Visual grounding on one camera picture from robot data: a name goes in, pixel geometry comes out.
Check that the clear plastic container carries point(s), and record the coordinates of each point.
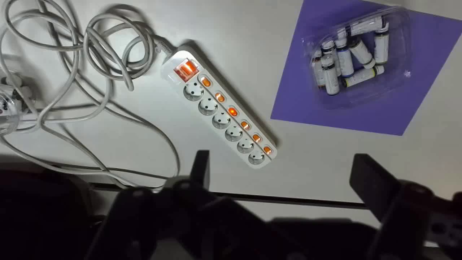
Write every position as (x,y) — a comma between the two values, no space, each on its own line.
(398,59)

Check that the purple paper sheet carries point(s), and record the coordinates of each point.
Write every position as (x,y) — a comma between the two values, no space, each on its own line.
(297,96)

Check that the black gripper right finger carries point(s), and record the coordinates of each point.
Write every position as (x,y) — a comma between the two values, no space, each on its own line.
(372,186)

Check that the white cylindrical battery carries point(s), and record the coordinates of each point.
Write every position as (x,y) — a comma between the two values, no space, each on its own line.
(362,76)
(361,53)
(367,24)
(343,59)
(381,46)
(330,73)
(317,70)

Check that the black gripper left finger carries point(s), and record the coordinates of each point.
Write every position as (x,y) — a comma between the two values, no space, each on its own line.
(201,168)

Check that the white power strip orange switches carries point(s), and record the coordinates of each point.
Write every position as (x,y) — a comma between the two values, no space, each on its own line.
(218,109)

